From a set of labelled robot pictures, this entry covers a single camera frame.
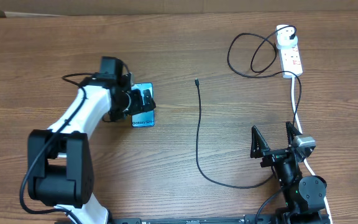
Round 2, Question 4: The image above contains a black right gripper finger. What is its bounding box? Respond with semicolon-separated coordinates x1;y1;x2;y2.
285;121;301;146
250;126;270;158

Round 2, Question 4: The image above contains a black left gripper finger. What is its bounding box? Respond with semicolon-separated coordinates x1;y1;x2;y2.
130;89;147;113
140;89;156;109

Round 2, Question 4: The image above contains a black smartphone lit screen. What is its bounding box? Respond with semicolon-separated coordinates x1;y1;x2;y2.
132;83;155;128

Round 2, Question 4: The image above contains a black usb charging cable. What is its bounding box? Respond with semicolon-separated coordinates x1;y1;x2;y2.
194;25;303;190

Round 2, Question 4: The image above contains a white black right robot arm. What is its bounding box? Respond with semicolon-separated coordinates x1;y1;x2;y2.
244;121;330;223

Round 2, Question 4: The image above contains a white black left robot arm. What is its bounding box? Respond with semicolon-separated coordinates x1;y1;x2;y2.
19;56;156;223

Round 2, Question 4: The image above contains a white power strip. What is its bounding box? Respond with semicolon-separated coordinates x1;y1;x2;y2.
275;24;303;79

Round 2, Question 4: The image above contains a brown cardboard backdrop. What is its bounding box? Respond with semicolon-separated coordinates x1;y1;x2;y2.
0;0;358;17

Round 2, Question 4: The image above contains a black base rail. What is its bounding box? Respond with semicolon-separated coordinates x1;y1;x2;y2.
112;215;331;224

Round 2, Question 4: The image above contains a white power strip cord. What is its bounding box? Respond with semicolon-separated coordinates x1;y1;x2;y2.
290;76;334;224

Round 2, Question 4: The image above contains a white usb wall charger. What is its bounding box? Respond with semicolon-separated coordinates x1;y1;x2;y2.
276;27;298;50

